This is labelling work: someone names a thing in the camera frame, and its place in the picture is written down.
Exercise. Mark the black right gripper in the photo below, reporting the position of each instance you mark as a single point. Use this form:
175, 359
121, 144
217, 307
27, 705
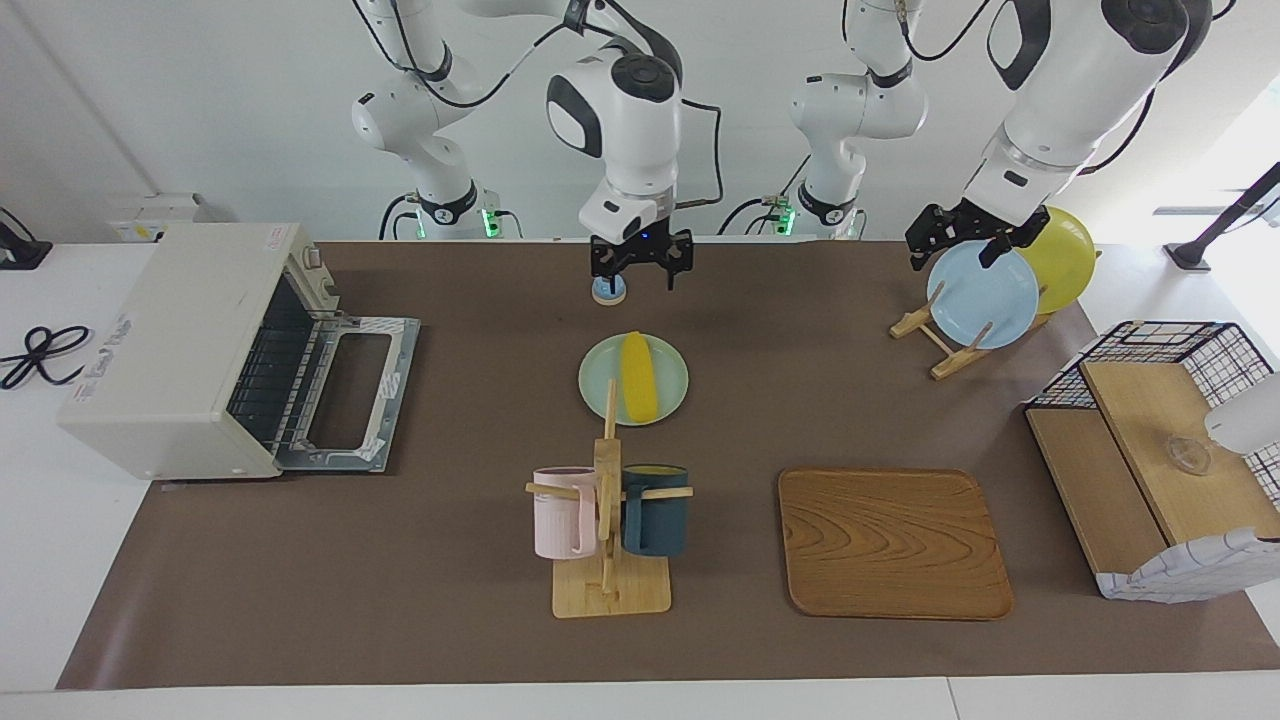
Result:
640, 245

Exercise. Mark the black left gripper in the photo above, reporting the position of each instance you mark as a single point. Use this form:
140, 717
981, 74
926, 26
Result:
970, 222

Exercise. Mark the yellow corn cob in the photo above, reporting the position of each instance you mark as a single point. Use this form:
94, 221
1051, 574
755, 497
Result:
640, 378

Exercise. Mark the light green plate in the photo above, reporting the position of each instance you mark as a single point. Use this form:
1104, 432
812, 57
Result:
600, 375

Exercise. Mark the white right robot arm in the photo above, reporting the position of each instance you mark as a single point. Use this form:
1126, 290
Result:
625, 130

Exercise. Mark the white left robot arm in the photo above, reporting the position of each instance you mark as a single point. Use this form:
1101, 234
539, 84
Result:
1070, 90

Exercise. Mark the cream toaster oven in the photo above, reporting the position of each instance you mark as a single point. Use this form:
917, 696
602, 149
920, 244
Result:
170, 350

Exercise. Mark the blue call bell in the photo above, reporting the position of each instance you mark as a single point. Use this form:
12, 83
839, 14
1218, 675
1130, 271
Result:
612, 293

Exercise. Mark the light blue plate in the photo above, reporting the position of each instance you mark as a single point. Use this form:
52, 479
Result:
980, 295

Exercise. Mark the yellow plate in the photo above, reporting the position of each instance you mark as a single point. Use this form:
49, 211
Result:
1065, 260

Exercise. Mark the wooden plate rack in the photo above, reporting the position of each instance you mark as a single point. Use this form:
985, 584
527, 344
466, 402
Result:
950, 365

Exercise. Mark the dark blue mug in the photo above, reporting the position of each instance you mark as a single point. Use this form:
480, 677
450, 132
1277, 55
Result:
660, 520

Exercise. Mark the pink mug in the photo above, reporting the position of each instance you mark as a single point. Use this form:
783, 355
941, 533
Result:
555, 515

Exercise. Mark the wooden serving tray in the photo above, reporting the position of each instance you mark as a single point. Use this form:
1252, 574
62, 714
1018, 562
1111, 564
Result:
900, 540

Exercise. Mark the small clear glass dish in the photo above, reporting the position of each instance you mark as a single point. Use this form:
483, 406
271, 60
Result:
1188, 456

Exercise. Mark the wooden mug rack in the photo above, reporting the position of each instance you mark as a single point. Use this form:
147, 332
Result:
610, 595

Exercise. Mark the white rounded device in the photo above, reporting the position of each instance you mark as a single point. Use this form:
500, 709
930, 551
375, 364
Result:
1250, 415

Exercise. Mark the brown table mat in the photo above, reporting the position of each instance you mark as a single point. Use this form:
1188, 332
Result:
400, 560

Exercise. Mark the white checked cloth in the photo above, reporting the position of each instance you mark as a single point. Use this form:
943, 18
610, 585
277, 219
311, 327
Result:
1180, 575

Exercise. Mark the white power box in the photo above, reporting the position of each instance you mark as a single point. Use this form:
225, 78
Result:
140, 222

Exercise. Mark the black desk clamp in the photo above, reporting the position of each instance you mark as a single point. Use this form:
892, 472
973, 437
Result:
20, 255

